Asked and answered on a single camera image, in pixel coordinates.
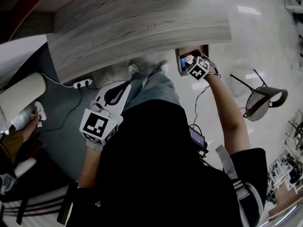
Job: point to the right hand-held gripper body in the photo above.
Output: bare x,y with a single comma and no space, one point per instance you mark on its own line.
198,70

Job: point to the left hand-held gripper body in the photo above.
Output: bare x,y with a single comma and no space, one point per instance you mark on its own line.
94,124

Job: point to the small blue item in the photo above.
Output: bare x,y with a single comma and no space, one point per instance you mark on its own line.
185,61

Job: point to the wooden desk drawer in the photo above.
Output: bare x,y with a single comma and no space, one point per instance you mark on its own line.
205,50

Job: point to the person's left forearm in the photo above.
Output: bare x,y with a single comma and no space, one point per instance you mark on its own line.
91,167

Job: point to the person's right forearm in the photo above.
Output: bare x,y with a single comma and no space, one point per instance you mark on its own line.
227,112

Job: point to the grey wooden desk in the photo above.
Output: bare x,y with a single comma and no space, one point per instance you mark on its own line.
132,27

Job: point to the person's white shoe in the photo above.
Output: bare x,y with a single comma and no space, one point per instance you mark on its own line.
40,110
165,66
133,68

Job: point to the white power strip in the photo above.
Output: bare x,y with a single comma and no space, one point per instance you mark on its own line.
82,83

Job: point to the person's blue jeans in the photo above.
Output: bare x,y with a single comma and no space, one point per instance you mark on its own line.
156,86

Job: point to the black waist device with screen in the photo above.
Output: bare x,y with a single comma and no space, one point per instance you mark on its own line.
198,137

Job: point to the dark woven chair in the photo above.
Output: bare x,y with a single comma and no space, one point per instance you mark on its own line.
261,103

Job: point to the person's black shirt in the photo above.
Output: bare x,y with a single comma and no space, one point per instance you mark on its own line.
151,169

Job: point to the white cylindrical bin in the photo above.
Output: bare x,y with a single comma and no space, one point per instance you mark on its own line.
22,96

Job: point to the dark wooden chair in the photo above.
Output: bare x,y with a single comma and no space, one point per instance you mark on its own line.
35,207

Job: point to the white cluttered shelf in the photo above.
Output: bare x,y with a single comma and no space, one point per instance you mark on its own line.
285,171

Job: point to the metal frame chair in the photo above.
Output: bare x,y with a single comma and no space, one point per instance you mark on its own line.
296,129

